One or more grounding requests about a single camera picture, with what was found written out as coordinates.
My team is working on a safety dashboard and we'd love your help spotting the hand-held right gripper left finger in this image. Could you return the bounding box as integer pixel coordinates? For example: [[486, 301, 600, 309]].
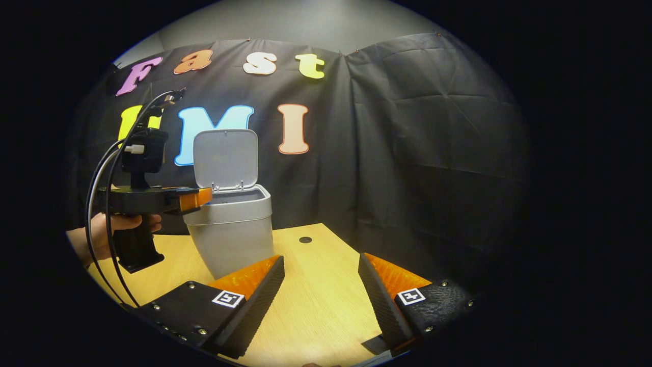
[[135, 254, 286, 359]]

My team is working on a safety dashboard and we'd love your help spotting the wooden desktop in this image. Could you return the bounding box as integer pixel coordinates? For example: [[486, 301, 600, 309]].
[[87, 223, 433, 367]]

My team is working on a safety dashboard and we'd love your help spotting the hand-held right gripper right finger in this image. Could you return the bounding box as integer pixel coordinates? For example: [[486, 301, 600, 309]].
[[358, 252, 479, 352]]

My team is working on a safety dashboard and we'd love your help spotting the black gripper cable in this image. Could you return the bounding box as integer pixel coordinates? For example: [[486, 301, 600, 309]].
[[84, 88, 186, 309]]

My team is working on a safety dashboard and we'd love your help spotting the grey desktop garbage bin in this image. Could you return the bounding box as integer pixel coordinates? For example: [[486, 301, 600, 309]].
[[182, 128, 274, 280]]

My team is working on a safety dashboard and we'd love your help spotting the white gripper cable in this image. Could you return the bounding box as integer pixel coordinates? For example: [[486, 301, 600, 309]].
[[86, 144, 146, 266]]

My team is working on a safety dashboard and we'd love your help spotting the black backdrop cloth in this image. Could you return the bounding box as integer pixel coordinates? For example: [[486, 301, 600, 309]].
[[66, 33, 530, 291]]

